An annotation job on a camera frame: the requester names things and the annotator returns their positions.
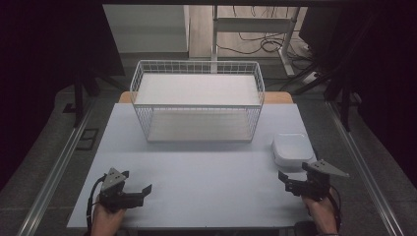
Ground white cabinet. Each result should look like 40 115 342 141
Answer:
102 4 191 54

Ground person's right hand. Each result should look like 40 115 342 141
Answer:
302 187 339 236

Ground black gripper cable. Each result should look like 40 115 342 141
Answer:
85 176 106 234
328 186 342 234

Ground metal floor rail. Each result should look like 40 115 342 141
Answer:
326 100 407 236
16 97 97 236

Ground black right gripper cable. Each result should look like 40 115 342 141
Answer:
328 186 342 234

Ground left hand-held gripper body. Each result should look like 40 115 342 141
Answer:
97 167 146 212

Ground person's left hand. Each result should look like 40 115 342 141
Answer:
90 196 128 236

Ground white power strip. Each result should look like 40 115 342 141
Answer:
302 70 321 86

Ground black metal stand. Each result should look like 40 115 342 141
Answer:
72 64 126 129
323 74 363 133

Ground white wire basket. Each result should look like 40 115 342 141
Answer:
129 59 266 144

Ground white metal desk frame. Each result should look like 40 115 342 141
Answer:
210 5 302 79

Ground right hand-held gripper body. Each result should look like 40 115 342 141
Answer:
284 158 350 202

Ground black floor plate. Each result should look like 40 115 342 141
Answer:
76 128 99 152

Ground dark curtain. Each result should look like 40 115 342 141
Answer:
330 4 417 190
0 0 126 193

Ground white square plate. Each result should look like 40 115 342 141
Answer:
270 132 318 173

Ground black floor cables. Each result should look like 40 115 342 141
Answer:
216 5 318 71

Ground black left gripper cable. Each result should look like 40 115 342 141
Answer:
85 176 106 234

